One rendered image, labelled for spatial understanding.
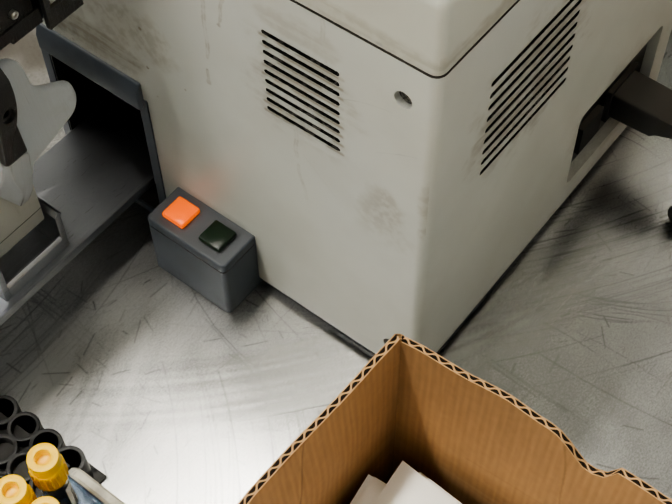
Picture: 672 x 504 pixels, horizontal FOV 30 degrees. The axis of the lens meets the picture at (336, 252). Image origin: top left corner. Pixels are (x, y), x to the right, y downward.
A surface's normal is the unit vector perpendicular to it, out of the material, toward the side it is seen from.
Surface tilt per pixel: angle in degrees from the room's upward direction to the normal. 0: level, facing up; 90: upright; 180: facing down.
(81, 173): 0
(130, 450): 0
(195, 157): 90
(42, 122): 81
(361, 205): 90
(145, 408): 0
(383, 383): 88
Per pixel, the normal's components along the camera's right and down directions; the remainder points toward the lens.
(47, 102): 0.78, 0.40
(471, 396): -0.58, 0.66
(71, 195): -0.01, -0.57
